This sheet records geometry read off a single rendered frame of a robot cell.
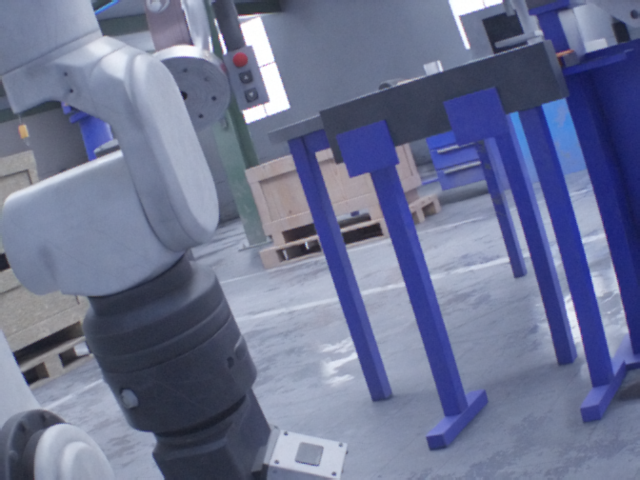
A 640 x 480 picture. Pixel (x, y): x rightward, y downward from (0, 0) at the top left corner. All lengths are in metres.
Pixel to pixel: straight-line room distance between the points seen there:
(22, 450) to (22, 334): 5.02
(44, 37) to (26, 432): 0.31
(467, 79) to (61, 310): 4.11
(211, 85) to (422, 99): 0.60
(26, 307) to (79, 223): 5.27
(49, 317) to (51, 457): 5.26
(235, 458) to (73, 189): 0.18
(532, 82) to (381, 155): 0.43
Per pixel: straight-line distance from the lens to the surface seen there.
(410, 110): 2.37
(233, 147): 10.23
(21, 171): 6.11
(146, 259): 0.54
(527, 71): 2.26
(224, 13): 2.02
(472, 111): 2.30
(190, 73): 1.94
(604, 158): 2.51
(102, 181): 0.54
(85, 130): 9.81
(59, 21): 0.53
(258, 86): 2.01
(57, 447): 0.70
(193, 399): 0.56
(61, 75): 0.53
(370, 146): 2.42
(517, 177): 2.71
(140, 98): 0.52
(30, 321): 5.81
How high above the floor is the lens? 0.80
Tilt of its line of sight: 5 degrees down
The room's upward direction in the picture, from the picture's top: 18 degrees counter-clockwise
